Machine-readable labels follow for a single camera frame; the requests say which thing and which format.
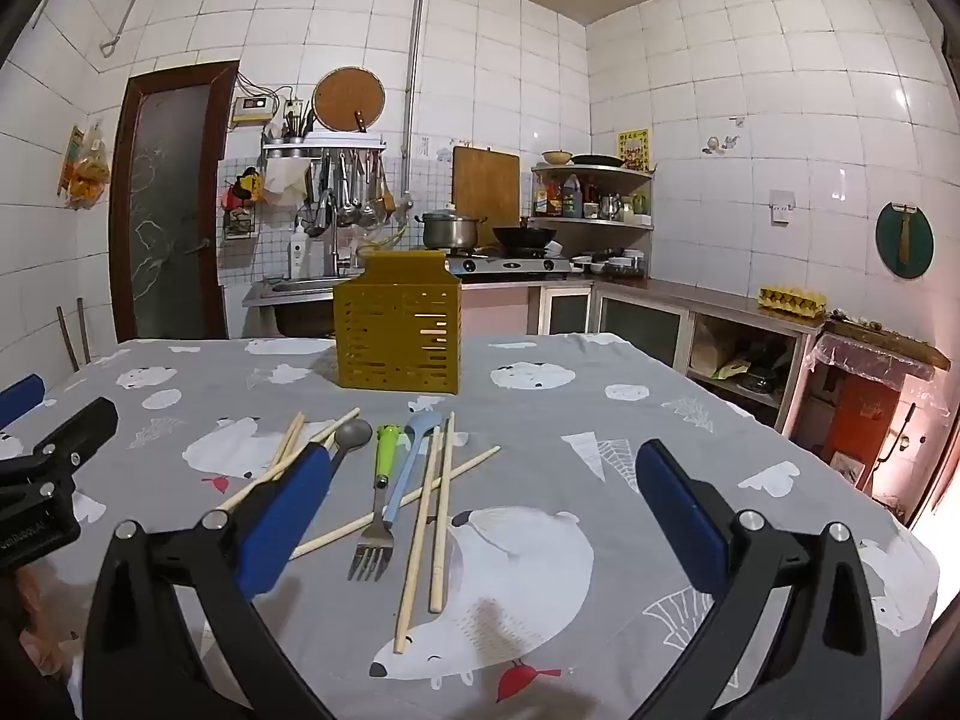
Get clear plastic sheet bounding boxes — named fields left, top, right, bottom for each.
left=814, top=334, right=938, bottom=391

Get black wok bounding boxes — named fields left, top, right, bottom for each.
left=491, top=223, right=560, bottom=254

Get group of white bowls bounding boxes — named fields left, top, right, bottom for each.
left=570, top=246, right=647, bottom=276

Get round wooden cutting board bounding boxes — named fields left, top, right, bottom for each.
left=312, top=66, right=387, bottom=134

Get row of hanging metal utensils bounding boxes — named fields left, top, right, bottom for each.
left=296, top=150, right=398, bottom=235

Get green handled metal fork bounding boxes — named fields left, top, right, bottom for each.
left=347, top=424, right=406, bottom=584

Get orange gas cylinder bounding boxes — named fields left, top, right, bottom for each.
left=829, top=375, right=901, bottom=466

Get brown framed glass door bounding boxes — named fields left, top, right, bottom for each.
left=109, top=60, right=241, bottom=342

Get white wall controller box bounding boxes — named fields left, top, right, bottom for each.
left=231, top=94, right=277, bottom=126

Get steel pot with lid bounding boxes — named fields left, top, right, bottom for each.
left=415, top=206, right=488, bottom=252

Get white hanging bag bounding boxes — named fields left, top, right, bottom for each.
left=262, top=157, right=310, bottom=207

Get row of condiment bottles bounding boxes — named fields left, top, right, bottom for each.
left=532, top=174, right=650, bottom=220

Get red and yellow gloves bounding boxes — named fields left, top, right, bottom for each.
left=222, top=169, right=265, bottom=209

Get pale wooden chopstick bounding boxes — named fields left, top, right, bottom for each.
left=266, top=411, right=306, bottom=471
left=217, top=409, right=361, bottom=512
left=429, top=411, right=457, bottom=614
left=393, top=424, right=443, bottom=656
left=289, top=445, right=502, bottom=560

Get small wall stickers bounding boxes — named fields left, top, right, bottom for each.
left=701, top=114, right=747, bottom=158

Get metal corner shelf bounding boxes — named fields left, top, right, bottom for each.
left=529, top=161, right=655, bottom=232

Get yellow slotted utensil holder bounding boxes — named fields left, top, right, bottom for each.
left=333, top=251, right=463, bottom=395

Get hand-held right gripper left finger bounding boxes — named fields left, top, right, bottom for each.
left=81, top=444, right=336, bottom=720

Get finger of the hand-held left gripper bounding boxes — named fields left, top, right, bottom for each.
left=0, top=373, right=46, bottom=428
left=0, top=396, right=119, bottom=500

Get person's left hand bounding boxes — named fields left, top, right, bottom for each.
left=11, top=570, right=65, bottom=680

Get steel gas stove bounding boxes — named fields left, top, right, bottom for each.
left=446, top=249, right=575, bottom=276

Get yellow wall poster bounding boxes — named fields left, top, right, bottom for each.
left=616, top=127, right=652, bottom=172

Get light blue plastic spoon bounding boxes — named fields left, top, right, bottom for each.
left=381, top=409, right=439, bottom=527

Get grey wall pipe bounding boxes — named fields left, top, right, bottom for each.
left=101, top=0, right=428, bottom=200

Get rectangular wooden cutting board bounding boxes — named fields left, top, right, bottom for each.
left=451, top=145, right=521, bottom=227

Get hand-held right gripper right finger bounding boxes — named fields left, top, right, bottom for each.
left=634, top=439, right=884, bottom=720

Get hanging plastic bags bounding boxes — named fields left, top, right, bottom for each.
left=58, top=124, right=112, bottom=209

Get stainless steel sink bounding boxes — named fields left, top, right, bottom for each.
left=241, top=274, right=361, bottom=338

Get grey round spoon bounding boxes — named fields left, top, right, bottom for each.
left=326, top=418, right=374, bottom=481

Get long wooden board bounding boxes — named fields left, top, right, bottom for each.
left=825, top=315, right=952, bottom=372

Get metal wall rack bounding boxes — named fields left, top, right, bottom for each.
left=260, top=131, right=388, bottom=160

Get green round board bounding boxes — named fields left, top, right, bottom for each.
left=875, top=201, right=935, bottom=280

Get grey polar bear tablecloth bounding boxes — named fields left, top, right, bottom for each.
left=0, top=331, right=942, bottom=720

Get yellow egg carton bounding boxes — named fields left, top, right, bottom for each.
left=757, top=285, right=827, bottom=316

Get kitchen counter cabinet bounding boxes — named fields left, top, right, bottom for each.
left=450, top=274, right=826, bottom=440

